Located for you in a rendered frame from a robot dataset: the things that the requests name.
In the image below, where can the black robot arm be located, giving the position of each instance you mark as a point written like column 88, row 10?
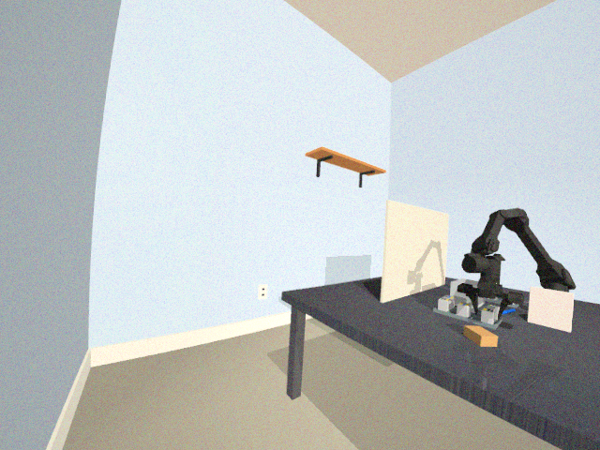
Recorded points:
column 552, row 275

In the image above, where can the cream flat panel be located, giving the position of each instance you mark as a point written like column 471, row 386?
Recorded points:
column 414, row 251

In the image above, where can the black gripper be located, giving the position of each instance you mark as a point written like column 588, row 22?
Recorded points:
column 507, row 298

